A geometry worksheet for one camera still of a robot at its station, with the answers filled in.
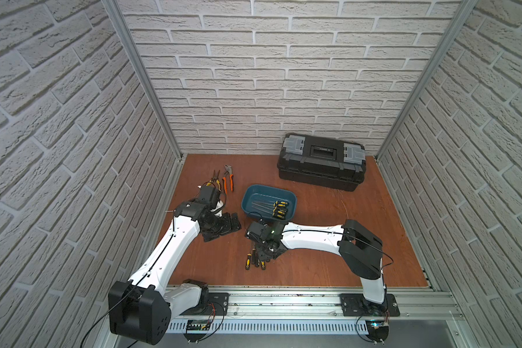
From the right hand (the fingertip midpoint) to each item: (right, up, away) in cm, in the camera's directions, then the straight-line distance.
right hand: (266, 253), depth 85 cm
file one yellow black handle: (-7, -2, -2) cm, 8 cm away
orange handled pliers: (-18, +30, +22) cm, 41 cm away
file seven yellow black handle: (+5, +13, +10) cm, 17 cm away
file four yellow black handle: (-1, -3, -4) cm, 5 cm away
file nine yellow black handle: (+4, +16, +12) cm, 20 cm away
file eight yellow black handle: (+5, +15, +12) cm, 20 cm away
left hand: (-12, +13, -7) cm, 19 cm away
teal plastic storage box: (-6, +23, +16) cm, 29 cm away
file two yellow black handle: (-5, 0, -3) cm, 6 cm away
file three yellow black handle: (-3, -2, -4) cm, 6 cm away
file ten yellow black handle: (+4, +18, +13) cm, 23 cm away
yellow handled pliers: (-25, +29, +22) cm, 44 cm away
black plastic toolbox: (+26, +38, +12) cm, 47 cm away
